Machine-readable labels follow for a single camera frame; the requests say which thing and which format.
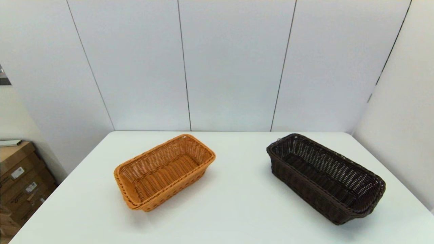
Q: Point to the brown cardboard box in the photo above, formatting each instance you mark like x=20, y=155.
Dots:
x=6, y=227
x=25, y=210
x=20, y=194
x=10, y=156

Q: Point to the orange wicker basket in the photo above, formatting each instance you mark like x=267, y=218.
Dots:
x=159, y=178

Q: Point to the white flat booklet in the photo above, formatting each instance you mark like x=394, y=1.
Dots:
x=10, y=142

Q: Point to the dark brown wicker basket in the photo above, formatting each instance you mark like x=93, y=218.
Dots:
x=322, y=179

